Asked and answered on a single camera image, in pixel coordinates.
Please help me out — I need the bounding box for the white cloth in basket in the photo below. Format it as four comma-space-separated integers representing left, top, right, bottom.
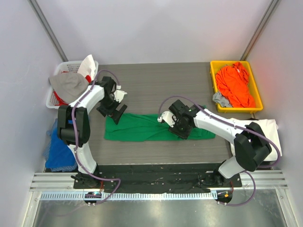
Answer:
77, 54, 98, 80

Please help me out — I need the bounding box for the right aluminium corner rail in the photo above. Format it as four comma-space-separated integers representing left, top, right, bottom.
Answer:
240, 0, 281, 61

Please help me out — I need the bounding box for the green t-shirt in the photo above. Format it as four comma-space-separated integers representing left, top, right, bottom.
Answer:
104, 104, 216, 142

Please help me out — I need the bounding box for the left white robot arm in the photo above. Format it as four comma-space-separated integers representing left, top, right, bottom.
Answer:
57, 76, 127, 189

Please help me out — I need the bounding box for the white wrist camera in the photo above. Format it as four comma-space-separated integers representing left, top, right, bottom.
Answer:
157, 111, 177, 128
114, 85, 127, 103

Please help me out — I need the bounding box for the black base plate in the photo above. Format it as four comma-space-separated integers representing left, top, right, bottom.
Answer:
73, 163, 242, 194

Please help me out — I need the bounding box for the white folded shirt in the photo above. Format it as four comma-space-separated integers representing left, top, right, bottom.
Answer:
230, 118, 282, 162

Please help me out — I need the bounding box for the beige grey shirt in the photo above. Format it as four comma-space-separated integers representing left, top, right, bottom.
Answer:
49, 72, 90, 105

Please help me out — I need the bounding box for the white perforated basket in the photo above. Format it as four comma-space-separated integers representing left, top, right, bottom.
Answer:
45, 61, 89, 109

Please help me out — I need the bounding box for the slotted cable duct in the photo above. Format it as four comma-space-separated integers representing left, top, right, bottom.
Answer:
40, 191, 217, 201

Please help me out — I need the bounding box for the grey cloth in bin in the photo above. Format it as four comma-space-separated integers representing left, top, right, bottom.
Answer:
212, 91, 232, 108

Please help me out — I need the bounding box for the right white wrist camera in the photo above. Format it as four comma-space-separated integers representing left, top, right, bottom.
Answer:
157, 111, 177, 128

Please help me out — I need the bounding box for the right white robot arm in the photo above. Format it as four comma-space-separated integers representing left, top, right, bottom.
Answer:
158, 100, 272, 187

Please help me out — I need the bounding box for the left aluminium corner rail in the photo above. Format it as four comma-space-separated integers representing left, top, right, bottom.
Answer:
28, 0, 68, 61

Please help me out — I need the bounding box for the blue checked shirt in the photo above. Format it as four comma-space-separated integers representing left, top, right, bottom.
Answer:
43, 118, 78, 172

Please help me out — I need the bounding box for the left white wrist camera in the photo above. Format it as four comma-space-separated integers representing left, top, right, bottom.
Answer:
114, 85, 127, 103

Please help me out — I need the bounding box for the aluminium corner rail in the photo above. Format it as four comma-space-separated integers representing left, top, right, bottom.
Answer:
240, 0, 281, 61
28, 0, 68, 61

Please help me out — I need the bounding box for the orange t-shirt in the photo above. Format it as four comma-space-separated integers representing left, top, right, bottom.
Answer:
215, 61, 256, 108

